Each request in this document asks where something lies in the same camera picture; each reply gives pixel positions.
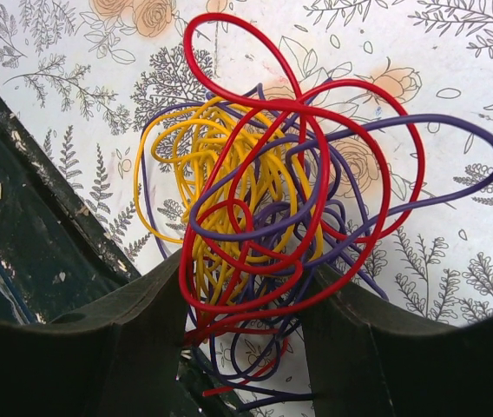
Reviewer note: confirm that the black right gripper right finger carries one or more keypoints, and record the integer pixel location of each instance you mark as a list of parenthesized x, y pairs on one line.
[(368, 357)]

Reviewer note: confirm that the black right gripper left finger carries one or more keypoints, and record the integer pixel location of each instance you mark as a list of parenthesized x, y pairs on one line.
[(117, 356)]

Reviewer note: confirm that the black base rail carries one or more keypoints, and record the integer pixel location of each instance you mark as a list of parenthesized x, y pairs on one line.
[(55, 257)]

